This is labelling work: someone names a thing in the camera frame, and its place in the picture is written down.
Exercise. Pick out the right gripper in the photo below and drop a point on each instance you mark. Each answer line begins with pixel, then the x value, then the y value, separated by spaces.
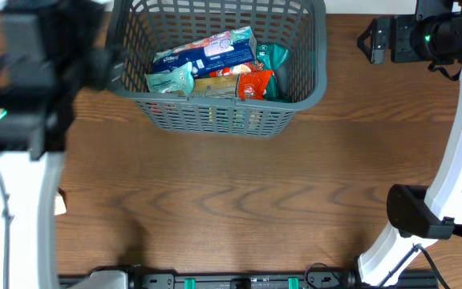
pixel 379 40

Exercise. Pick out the green Nescafe 3in1 bag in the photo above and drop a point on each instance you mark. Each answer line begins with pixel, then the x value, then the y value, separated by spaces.
pixel 269 56

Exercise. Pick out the orange spaghetti packet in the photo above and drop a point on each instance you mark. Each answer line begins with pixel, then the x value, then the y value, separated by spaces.
pixel 231 85

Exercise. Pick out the Kleenex tissue multipack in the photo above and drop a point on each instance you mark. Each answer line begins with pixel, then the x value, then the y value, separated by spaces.
pixel 216 52

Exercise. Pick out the grey plastic basket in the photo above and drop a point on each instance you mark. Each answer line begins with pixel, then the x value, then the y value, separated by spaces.
pixel 144 28

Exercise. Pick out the teal white small sachet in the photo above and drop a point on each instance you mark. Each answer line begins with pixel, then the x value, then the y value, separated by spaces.
pixel 178 80

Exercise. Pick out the beige coffee bag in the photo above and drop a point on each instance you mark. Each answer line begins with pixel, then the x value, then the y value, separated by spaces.
pixel 60 202

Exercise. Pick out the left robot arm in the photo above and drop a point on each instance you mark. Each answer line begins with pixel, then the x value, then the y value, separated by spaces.
pixel 50 56

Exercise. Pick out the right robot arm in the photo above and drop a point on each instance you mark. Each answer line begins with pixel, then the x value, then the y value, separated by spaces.
pixel 418 216

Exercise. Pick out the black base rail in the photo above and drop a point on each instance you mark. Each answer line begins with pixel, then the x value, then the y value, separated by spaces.
pixel 317 276

